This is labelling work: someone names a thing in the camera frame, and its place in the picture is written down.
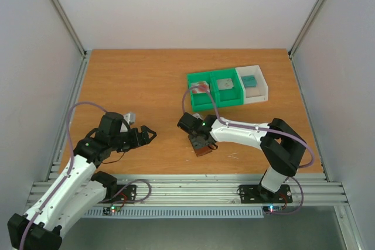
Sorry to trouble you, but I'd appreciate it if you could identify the teal card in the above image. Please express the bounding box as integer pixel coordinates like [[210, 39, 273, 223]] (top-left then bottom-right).
[[241, 75, 257, 88]]

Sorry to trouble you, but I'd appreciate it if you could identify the left aluminium upright profile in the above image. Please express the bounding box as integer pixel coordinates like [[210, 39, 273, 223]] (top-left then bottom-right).
[[33, 0, 88, 57]]

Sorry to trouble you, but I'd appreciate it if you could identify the controller board with leds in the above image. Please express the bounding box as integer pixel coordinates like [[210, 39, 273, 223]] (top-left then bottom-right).
[[102, 206, 122, 215], [263, 205, 285, 213]]

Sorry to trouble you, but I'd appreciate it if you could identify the right controller board with leds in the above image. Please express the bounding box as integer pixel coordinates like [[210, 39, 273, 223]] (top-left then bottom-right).
[[263, 205, 285, 213]]

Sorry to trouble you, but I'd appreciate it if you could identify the right aluminium upright profile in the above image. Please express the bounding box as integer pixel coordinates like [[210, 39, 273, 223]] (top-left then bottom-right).
[[288, 0, 345, 57]]

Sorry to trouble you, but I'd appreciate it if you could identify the aluminium front rail frame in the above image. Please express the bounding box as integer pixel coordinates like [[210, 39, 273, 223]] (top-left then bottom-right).
[[26, 173, 349, 207]]

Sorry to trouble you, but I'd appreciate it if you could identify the blue slotted cable duct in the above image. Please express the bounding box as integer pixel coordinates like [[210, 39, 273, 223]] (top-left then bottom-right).
[[83, 206, 264, 220]]

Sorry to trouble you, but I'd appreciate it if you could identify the green double bin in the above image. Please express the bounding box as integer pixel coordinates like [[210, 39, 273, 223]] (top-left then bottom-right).
[[187, 68, 244, 111]]

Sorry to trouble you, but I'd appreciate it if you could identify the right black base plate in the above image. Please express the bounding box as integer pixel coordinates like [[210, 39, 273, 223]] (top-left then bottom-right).
[[237, 184, 293, 204]]

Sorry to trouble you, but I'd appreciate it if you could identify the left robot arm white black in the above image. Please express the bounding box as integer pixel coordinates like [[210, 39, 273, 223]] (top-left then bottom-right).
[[7, 112, 156, 249]]

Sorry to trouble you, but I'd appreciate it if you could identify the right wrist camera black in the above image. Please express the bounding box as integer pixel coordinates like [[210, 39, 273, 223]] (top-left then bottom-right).
[[177, 112, 203, 134]]

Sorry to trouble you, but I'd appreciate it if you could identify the grey card in bin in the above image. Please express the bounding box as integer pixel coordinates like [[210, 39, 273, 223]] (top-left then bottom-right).
[[216, 78, 234, 91]]

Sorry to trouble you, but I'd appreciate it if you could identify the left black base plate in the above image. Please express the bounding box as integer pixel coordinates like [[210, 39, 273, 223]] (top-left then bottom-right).
[[101, 184, 137, 204]]

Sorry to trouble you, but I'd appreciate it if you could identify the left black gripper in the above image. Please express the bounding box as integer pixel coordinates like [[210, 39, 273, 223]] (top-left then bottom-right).
[[111, 126, 157, 152]]

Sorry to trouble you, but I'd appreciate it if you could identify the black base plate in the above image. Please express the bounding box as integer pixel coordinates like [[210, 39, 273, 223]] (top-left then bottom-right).
[[237, 184, 293, 204], [101, 184, 137, 204]]

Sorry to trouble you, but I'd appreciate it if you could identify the left controller board with leds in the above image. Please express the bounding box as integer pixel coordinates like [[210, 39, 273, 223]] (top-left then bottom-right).
[[102, 206, 122, 215]]

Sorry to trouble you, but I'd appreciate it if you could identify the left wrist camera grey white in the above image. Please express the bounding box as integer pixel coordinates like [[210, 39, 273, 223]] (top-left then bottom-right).
[[121, 112, 136, 132]]

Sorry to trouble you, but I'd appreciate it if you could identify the aluminium upright profile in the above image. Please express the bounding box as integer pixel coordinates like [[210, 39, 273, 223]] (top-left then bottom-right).
[[288, 0, 345, 57], [33, 0, 88, 57]]

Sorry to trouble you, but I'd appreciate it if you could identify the brown leather card holder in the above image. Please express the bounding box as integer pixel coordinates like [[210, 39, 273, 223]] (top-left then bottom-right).
[[193, 145, 212, 157]]

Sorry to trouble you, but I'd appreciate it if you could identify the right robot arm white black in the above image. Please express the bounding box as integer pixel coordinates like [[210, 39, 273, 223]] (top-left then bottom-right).
[[178, 112, 306, 203]]

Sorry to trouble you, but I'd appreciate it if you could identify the white bin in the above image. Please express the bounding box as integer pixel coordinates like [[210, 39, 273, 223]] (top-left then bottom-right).
[[236, 65, 269, 104]]

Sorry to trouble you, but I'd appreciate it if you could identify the red white card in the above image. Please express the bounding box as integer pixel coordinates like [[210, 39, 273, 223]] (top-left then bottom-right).
[[190, 81, 210, 94]]

